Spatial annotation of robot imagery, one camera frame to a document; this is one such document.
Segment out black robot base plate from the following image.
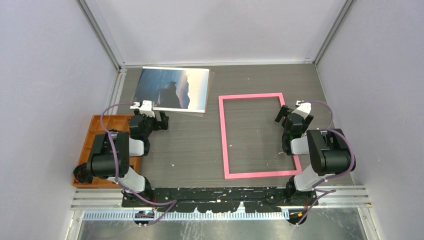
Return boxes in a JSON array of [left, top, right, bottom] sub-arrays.
[[121, 186, 317, 214]]

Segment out orange compartment tray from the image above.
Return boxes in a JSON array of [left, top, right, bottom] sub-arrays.
[[71, 114, 142, 189]]

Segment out aluminium rail front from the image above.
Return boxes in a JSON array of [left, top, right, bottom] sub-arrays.
[[71, 185, 372, 211]]

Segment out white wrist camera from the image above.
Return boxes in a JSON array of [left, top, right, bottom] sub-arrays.
[[129, 100, 156, 118], [293, 100, 312, 119]]

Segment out clear acrylic sheet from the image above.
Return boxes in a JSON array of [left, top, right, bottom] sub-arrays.
[[170, 68, 215, 117]]

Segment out pink wooden picture frame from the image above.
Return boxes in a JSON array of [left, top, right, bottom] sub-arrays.
[[218, 92, 302, 180]]

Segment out black coiled cable bottom-left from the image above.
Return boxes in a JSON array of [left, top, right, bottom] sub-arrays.
[[73, 164, 94, 185]]

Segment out landscape photo print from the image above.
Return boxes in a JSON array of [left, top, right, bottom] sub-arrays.
[[133, 66, 211, 114]]

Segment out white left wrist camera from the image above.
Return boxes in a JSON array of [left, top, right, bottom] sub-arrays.
[[129, 100, 156, 118]]

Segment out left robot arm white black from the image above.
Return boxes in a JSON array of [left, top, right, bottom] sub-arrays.
[[86, 111, 169, 207]]

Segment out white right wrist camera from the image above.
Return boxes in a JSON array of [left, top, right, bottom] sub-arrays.
[[293, 100, 312, 119]]

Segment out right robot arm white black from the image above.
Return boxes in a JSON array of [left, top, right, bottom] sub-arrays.
[[275, 102, 356, 205]]

